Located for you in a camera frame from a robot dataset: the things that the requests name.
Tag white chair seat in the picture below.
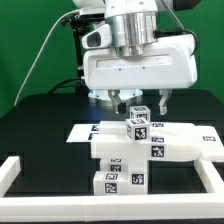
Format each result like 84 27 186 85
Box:
124 159 149 195

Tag black camera on stand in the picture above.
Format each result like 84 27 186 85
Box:
74 7 105 22

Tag white chair back frame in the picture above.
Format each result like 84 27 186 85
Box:
91 121 224 162

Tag black camera stand pole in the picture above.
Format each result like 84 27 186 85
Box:
61 17 90 93

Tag white marker base plate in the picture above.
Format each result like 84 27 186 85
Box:
66 124 99 143

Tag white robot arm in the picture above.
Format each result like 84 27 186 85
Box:
73 0 200 115

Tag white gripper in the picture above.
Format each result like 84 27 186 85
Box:
82 24 197 115

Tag black base cables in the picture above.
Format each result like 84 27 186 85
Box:
48 77 92 95

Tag white U-shaped fence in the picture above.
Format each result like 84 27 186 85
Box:
0 156 224 222

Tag white small chair part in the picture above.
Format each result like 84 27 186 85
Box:
126 118 150 142
100 159 128 172

